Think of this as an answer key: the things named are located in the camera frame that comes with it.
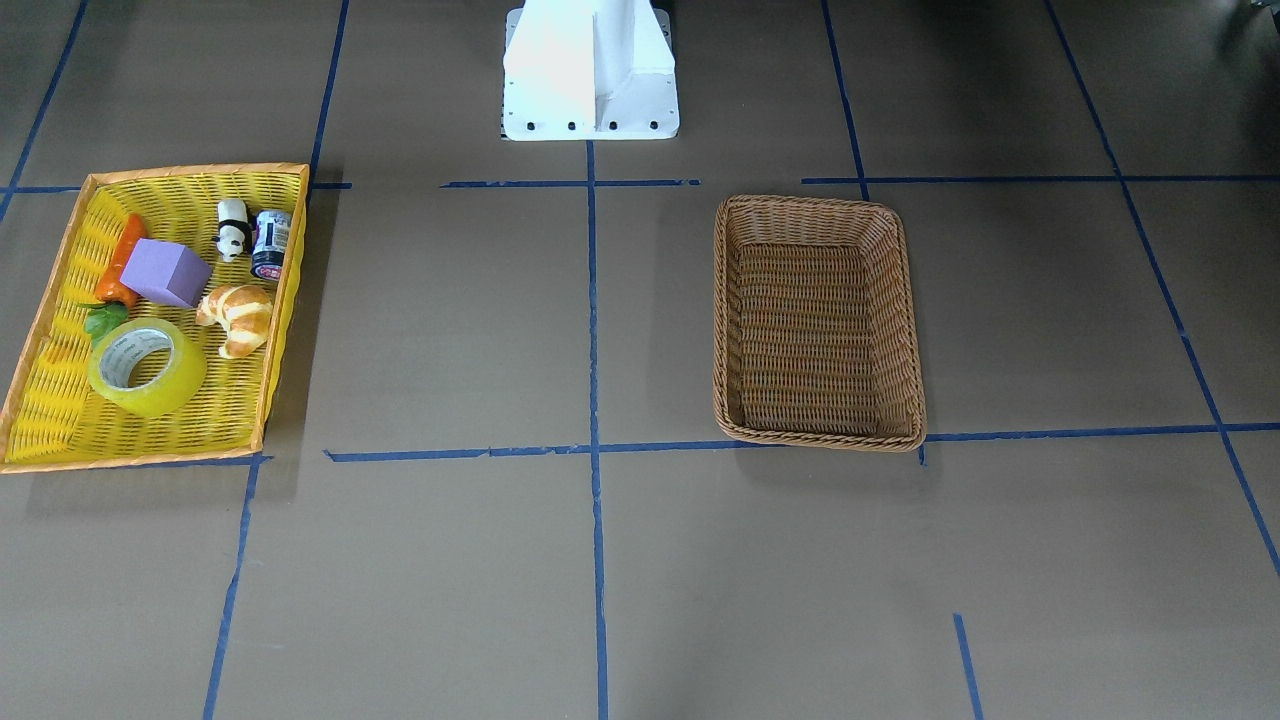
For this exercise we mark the yellow tape roll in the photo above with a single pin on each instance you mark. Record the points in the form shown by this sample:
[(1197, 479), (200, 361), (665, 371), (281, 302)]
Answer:
[(120, 351)]

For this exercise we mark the brown wicker basket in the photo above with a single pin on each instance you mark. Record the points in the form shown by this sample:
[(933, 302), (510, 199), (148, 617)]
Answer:
[(815, 339)]

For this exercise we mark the yellow woven basket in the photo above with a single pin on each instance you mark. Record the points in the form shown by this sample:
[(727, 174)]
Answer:
[(52, 418)]

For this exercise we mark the small dark can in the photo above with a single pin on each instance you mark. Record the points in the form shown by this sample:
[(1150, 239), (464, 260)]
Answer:
[(273, 228)]

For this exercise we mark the toy croissant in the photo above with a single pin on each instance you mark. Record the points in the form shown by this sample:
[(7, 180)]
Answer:
[(244, 311)]

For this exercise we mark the toy panda figure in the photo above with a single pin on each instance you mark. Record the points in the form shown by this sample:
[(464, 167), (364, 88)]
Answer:
[(235, 231)]

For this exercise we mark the purple foam cube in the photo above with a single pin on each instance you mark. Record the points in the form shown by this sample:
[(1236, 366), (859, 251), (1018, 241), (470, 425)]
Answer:
[(166, 273)]

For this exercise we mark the orange toy carrot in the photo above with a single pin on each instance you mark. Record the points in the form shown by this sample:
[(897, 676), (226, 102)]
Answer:
[(114, 300)]

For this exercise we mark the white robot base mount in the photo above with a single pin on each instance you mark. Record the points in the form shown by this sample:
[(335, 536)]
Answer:
[(589, 71)]

